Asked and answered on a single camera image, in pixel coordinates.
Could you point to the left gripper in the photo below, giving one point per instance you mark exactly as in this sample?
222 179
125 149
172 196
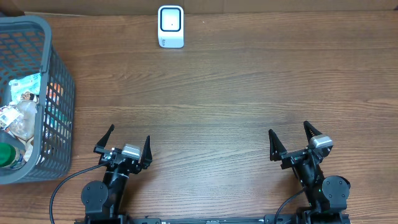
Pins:
99 148

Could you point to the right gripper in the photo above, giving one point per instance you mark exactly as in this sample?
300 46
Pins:
278 149

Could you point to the orange snack packet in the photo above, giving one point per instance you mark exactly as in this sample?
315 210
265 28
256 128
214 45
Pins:
55 92

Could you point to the clear brown bread bag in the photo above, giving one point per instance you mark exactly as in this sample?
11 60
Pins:
18 120

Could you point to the green lid white jar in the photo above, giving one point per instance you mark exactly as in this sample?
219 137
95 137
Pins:
11 157

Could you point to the small teal white packet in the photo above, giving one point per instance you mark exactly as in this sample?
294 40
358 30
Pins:
59 122

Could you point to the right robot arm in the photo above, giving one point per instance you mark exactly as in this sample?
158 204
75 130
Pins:
327 196

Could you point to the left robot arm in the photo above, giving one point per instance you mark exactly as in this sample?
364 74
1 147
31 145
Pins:
102 199

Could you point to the white barcode scanner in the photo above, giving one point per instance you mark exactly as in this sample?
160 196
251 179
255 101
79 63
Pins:
171 26

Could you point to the teal white snack packet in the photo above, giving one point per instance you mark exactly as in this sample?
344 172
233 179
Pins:
23 88

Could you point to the grey plastic shopping basket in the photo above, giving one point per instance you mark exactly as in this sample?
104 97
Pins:
26 49

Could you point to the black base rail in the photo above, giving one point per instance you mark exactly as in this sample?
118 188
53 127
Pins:
211 221

